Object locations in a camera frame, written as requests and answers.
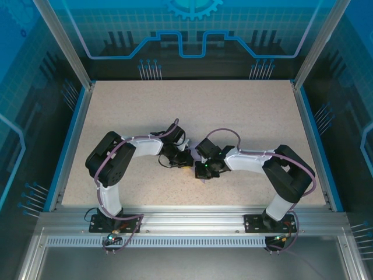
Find small connector board green light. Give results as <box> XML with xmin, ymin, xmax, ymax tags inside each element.
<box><xmin>106</xmin><ymin>230</ymin><xmax>122</xmax><ymax>244</ymax></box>

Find blue printed side panel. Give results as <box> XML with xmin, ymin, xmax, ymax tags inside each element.
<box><xmin>297</xmin><ymin>0</ymin><xmax>373</xmax><ymax>263</ymax></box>
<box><xmin>0</xmin><ymin>0</ymin><xmax>88</xmax><ymax>280</ymax></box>

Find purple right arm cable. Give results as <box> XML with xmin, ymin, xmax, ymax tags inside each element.
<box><xmin>205</xmin><ymin>129</ymin><xmax>320</xmax><ymax>280</ymax></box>

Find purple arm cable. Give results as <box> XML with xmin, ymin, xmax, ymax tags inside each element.
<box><xmin>205</xmin><ymin>129</ymin><xmax>320</xmax><ymax>280</ymax></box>
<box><xmin>93</xmin><ymin>118</ymin><xmax>180</xmax><ymax>254</ymax></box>

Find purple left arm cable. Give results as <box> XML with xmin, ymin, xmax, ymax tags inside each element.
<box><xmin>93</xmin><ymin>118</ymin><xmax>180</xmax><ymax>254</ymax></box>

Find aluminium mounting rail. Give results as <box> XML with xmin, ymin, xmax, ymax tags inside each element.
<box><xmin>39</xmin><ymin>205</ymin><xmax>347</xmax><ymax>234</ymax></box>

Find slotted grey cable duct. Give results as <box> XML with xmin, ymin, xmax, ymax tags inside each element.
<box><xmin>45</xmin><ymin>236</ymin><xmax>268</xmax><ymax>249</ymax></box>

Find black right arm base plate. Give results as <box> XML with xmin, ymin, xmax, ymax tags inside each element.
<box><xmin>243</xmin><ymin>213</ymin><xmax>298</xmax><ymax>233</ymax></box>

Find aluminium table side rail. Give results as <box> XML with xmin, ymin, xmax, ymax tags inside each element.
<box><xmin>291</xmin><ymin>81</ymin><xmax>344</xmax><ymax>212</ymax></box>
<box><xmin>48</xmin><ymin>83</ymin><xmax>96</xmax><ymax>212</ymax></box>

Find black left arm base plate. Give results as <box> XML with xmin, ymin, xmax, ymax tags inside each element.
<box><xmin>89</xmin><ymin>213</ymin><xmax>143</xmax><ymax>233</ymax></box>

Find thin black cable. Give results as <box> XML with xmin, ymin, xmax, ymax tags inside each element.
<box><xmin>83</xmin><ymin>206</ymin><xmax>98</xmax><ymax>226</ymax></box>

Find small connector board orange wires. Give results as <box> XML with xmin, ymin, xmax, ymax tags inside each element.
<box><xmin>272</xmin><ymin>233</ymin><xmax>292</xmax><ymax>244</ymax></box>

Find blue printed enclosure panel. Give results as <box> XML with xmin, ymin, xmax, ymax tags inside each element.
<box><xmin>34</xmin><ymin>0</ymin><xmax>336</xmax><ymax>81</ymax></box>

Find aluminium frame post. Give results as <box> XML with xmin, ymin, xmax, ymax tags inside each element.
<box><xmin>32</xmin><ymin>0</ymin><xmax>96</xmax><ymax>90</ymax></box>
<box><xmin>293</xmin><ymin>0</ymin><xmax>352</xmax><ymax>90</ymax></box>

